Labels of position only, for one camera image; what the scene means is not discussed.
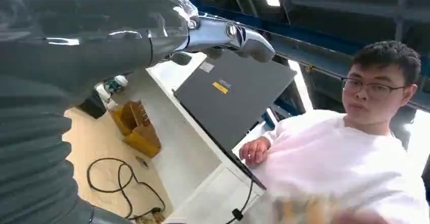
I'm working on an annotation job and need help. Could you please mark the person's right hand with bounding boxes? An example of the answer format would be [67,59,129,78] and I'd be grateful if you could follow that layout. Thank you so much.
[239,136,271,169]

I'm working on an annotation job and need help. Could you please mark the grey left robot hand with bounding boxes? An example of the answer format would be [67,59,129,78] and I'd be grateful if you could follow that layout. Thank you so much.
[0,0,277,110]

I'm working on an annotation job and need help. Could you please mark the dark grey laptop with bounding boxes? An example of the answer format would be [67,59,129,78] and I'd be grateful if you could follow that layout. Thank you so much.
[172,49,298,191]

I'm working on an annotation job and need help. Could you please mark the black box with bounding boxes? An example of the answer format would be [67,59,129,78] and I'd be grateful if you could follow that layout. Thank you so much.
[79,91,108,119]

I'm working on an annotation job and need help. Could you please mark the person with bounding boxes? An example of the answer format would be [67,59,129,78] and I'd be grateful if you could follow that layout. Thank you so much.
[239,40,430,224]

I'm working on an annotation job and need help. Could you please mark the wooden card box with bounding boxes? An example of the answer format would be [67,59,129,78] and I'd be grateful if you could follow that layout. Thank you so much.
[111,101,162,159]

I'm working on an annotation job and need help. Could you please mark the power strip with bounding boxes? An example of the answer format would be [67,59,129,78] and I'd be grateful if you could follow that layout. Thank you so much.
[134,212,165,224]

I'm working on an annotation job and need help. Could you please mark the person's glasses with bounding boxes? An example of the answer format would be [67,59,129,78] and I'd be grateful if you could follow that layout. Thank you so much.
[342,77,407,99]

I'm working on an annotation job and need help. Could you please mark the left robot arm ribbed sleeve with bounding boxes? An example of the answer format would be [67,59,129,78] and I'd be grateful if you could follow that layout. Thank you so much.
[0,74,133,224]

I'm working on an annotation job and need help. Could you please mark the black looped cable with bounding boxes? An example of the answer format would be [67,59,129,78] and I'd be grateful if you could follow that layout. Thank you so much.
[86,158,166,220]

